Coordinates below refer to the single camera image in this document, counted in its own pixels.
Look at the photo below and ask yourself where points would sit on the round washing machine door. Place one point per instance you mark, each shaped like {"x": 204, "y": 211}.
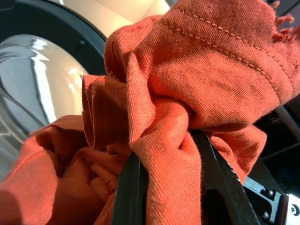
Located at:
{"x": 35, "y": 82}

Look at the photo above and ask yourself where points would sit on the orange garment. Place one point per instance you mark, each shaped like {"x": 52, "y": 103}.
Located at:
{"x": 187, "y": 70}

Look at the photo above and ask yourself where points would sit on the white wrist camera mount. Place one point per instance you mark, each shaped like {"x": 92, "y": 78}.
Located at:
{"x": 294, "y": 208}

